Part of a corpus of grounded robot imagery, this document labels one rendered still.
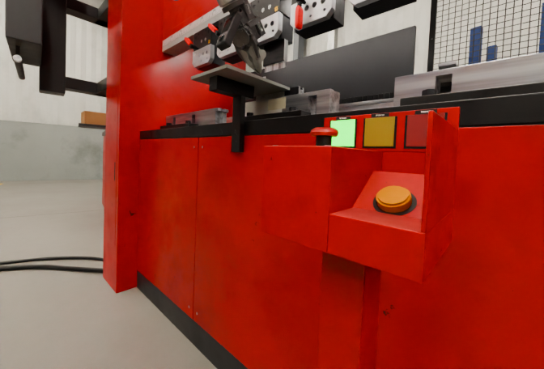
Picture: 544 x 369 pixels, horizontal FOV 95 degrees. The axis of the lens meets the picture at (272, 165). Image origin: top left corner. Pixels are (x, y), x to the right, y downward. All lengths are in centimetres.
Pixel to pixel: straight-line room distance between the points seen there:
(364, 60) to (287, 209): 112
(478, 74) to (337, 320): 53
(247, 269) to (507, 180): 67
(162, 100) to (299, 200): 140
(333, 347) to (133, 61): 152
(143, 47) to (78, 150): 624
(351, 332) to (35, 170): 765
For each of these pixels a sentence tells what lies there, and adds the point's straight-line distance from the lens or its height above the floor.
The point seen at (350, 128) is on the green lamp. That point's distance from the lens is 45.
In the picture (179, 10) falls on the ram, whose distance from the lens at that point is 161.
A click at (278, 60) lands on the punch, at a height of 111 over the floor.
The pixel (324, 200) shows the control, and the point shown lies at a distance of 29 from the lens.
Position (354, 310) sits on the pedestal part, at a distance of 37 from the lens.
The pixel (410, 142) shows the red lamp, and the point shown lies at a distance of 41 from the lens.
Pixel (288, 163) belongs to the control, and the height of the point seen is 76.
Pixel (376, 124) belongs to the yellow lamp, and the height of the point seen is 82.
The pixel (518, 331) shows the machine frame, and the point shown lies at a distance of 59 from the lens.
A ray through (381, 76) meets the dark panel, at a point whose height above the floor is 115.
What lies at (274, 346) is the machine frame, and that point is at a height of 23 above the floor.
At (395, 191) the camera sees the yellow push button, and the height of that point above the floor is 73.
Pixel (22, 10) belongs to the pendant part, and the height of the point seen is 137.
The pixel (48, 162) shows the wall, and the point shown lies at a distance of 778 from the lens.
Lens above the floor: 77
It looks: 2 degrees down
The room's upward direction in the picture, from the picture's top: 2 degrees clockwise
